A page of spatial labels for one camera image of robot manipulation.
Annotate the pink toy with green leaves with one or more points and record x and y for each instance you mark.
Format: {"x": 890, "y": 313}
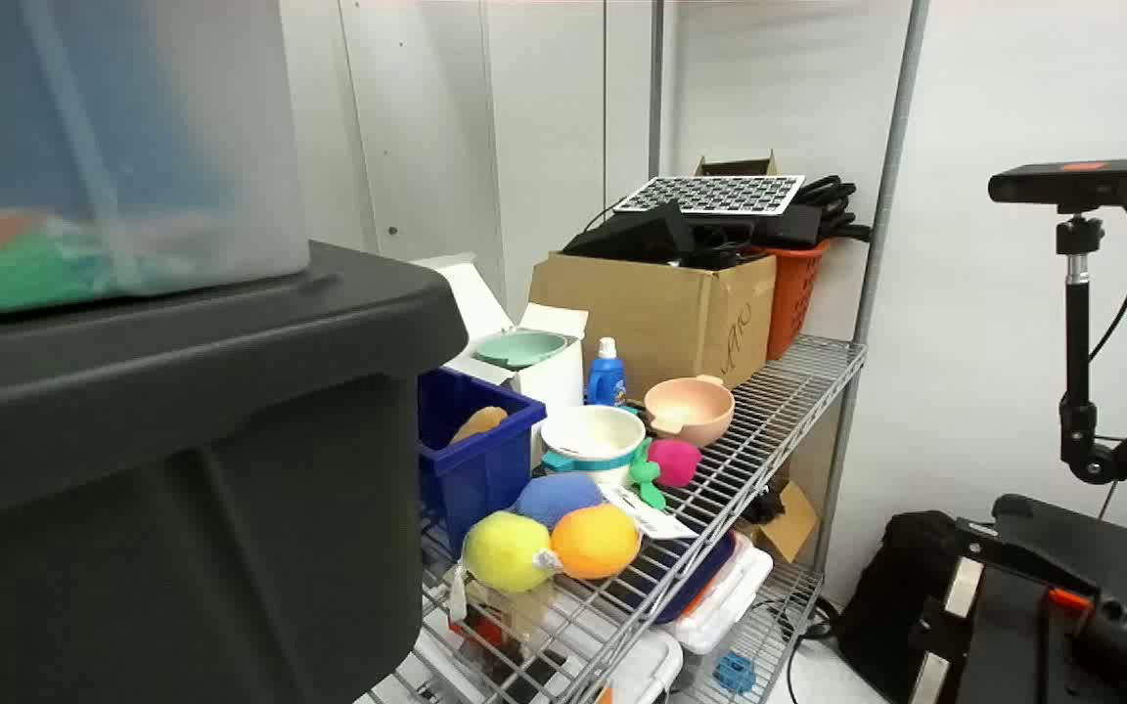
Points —
{"x": 674, "y": 463}

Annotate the white cardboard box open lid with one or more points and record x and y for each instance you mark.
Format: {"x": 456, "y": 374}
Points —
{"x": 554, "y": 380}

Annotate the blue toy detergent bottle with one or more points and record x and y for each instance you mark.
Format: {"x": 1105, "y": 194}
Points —
{"x": 604, "y": 380}

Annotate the brown cardboard box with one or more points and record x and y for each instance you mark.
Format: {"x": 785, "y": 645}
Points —
{"x": 642, "y": 317}

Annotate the tan bread toy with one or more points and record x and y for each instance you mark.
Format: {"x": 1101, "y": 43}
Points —
{"x": 479, "y": 425}

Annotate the white bowl teal rim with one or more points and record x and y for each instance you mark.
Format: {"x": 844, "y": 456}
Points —
{"x": 593, "y": 433}

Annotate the black bag pile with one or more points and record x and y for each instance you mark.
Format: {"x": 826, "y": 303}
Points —
{"x": 642, "y": 240}

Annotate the blue plush ball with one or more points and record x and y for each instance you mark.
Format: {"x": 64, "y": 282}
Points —
{"x": 558, "y": 493}

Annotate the blue plastic bin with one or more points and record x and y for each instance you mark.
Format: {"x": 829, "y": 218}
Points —
{"x": 488, "y": 476}

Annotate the white paper barcode tag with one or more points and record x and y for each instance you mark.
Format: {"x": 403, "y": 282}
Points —
{"x": 649, "y": 518}

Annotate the orange plush ball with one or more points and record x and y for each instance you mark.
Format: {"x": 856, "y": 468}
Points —
{"x": 595, "y": 542}

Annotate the yellow green plush ball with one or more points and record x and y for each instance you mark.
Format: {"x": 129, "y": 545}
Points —
{"x": 506, "y": 553}

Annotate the checkerboard calibration board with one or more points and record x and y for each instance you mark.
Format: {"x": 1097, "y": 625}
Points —
{"x": 712, "y": 198}

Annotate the orange plastic bin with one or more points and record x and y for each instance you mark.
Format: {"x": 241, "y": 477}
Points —
{"x": 792, "y": 299}

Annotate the small cardboard piece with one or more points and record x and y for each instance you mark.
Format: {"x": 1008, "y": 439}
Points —
{"x": 792, "y": 529}

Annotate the white plastic container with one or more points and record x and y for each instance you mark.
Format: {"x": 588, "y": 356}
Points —
{"x": 647, "y": 666}
{"x": 725, "y": 600}

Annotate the small blue round item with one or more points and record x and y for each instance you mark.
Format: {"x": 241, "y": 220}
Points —
{"x": 733, "y": 675}

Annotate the black backpack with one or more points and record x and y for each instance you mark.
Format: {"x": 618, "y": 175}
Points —
{"x": 890, "y": 608}

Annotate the dark grey storage tote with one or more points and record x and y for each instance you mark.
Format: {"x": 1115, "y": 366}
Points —
{"x": 173, "y": 520}

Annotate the clear plastic storage bin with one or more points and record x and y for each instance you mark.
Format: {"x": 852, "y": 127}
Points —
{"x": 136, "y": 132}

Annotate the black case orange accents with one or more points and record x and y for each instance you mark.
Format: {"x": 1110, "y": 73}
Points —
{"x": 1085, "y": 587}

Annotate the black camera stand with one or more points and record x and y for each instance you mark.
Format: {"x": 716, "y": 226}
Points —
{"x": 1076, "y": 393}

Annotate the black camera bar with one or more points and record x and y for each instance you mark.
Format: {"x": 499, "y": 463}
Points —
{"x": 1085, "y": 181}

